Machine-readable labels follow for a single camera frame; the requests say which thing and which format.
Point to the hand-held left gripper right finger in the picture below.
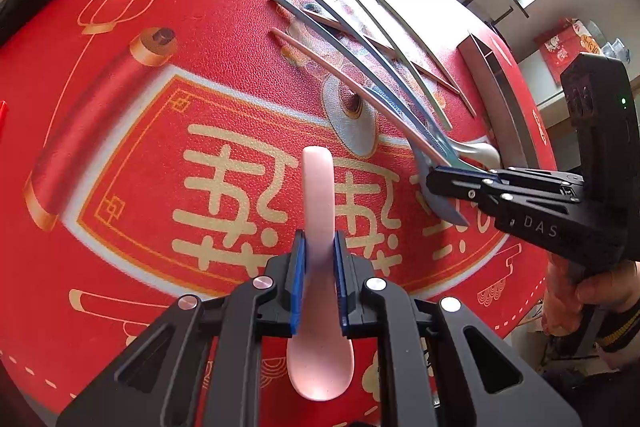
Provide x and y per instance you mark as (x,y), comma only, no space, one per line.
(341,282)

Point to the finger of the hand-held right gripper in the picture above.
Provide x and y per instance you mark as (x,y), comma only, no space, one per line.
(450,189)
(540,179)

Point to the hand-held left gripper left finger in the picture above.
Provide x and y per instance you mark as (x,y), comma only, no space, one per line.
(299,287)

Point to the teal spoon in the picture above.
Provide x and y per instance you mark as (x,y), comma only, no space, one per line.
(450,212)

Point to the white spoon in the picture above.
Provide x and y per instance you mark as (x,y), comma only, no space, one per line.
(480,154)

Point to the green chopstick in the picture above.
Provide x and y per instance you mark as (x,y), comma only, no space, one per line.
(385,3)
(440,109)

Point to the metal utensil holder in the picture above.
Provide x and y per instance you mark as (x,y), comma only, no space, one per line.
(500,107)

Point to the pink chopstick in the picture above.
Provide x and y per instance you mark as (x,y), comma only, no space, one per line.
(467,104)
(300,46)

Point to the pink spoon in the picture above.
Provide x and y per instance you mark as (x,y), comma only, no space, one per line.
(317,187)

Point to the blue chopstick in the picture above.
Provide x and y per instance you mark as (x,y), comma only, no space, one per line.
(282,3)
(320,1)

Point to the person's right hand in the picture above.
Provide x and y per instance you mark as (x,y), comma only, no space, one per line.
(560,302)

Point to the white cabinet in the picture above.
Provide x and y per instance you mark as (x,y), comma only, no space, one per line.
(542,102)

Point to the red printed cloth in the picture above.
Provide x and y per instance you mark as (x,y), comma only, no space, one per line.
(555,52)

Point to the clear plastic container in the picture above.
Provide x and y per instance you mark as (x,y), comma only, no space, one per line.
(600,39)

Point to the red printed table mat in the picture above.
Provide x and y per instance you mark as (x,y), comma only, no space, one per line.
(150,132)

